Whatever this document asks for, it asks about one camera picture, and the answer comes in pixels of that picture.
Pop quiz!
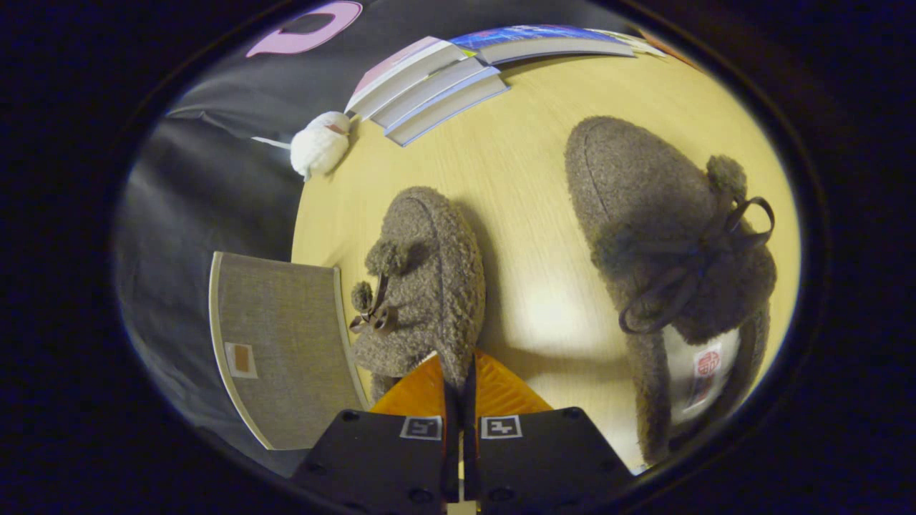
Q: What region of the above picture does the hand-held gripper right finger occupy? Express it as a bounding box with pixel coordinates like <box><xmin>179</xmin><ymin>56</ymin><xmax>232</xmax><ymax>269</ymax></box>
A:
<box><xmin>462</xmin><ymin>349</ymin><xmax>635</xmax><ymax>514</ymax></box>

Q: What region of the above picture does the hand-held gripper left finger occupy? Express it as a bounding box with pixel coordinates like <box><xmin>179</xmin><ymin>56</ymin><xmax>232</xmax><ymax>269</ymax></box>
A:
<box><xmin>292</xmin><ymin>351</ymin><xmax>460</xmax><ymax>514</ymax></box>

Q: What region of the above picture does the grey fabric storage box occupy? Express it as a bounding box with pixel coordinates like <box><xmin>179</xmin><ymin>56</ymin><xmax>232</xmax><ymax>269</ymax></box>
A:
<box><xmin>208</xmin><ymin>250</ymin><xmax>371</xmax><ymax>451</ymax></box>

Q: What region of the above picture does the brown fuzzy shoe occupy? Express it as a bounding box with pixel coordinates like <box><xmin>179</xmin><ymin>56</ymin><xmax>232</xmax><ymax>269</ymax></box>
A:
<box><xmin>349</xmin><ymin>187</ymin><xmax>487</xmax><ymax>401</ymax></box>
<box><xmin>564</xmin><ymin>116</ymin><xmax>778</xmax><ymax>466</ymax></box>

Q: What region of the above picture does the white plush mouse toy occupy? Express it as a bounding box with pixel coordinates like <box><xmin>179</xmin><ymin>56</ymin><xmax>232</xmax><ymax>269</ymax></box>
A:
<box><xmin>252</xmin><ymin>111</ymin><xmax>353</xmax><ymax>182</ymax></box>

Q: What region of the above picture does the grey cover book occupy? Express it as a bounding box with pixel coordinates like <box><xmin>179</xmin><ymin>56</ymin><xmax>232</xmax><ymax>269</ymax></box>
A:
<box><xmin>386</xmin><ymin>70</ymin><xmax>510</xmax><ymax>147</ymax></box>
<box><xmin>371</xmin><ymin>57</ymin><xmax>489</xmax><ymax>130</ymax></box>

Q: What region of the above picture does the pink cover book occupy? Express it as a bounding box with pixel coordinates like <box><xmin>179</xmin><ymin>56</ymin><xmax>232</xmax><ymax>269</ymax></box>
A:
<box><xmin>345</xmin><ymin>36</ymin><xmax>467</xmax><ymax>119</ymax></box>

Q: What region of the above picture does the blue cover book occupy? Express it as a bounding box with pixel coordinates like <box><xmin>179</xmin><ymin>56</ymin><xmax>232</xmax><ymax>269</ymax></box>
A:
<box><xmin>449</xmin><ymin>24</ymin><xmax>638</xmax><ymax>67</ymax></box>

